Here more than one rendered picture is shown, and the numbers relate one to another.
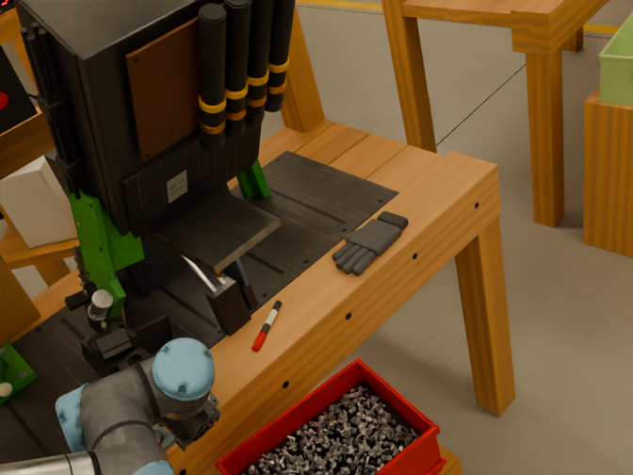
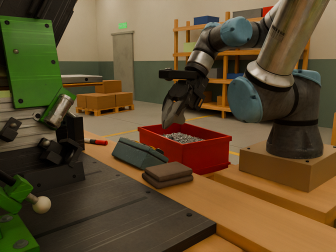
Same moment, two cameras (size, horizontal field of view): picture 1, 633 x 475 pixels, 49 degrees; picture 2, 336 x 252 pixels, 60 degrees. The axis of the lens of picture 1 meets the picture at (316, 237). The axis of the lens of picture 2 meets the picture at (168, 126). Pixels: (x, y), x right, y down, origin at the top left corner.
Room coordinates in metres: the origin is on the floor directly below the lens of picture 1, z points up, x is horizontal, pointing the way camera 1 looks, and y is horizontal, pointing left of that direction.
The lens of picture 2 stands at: (0.88, 1.14, 1.17)
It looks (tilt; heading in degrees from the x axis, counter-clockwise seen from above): 12 degrees down; 263
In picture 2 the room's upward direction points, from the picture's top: straight up
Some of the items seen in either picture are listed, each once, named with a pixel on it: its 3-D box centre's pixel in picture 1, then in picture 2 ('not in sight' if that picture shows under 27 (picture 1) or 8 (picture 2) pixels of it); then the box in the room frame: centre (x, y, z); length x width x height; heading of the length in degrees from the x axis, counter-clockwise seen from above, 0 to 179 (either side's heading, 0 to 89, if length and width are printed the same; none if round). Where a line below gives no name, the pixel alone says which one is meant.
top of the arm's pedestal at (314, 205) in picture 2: not in sight; (290, 180); (0.42, 0.38, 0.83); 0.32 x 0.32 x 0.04; 34
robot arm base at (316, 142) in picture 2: not in sight; (294, 134); (0.43, 0.38, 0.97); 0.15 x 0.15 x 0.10
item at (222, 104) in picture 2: not in sight; (230, 66); (-1.24, -5.07, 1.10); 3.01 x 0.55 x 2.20; 127
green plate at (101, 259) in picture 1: (106, 231); (29, 62); (1.13, 0.38, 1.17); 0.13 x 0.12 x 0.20; 123
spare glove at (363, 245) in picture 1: (366, 241); not in sight; (1.19, -0.10, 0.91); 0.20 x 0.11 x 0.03; 127
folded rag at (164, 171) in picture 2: not in sight; (167, 173); (0.80, 0.50, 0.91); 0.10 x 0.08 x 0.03; 23
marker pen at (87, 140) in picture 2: (267, 325); (90, 141); (1.03, 0.15, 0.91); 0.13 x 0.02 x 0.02; 150
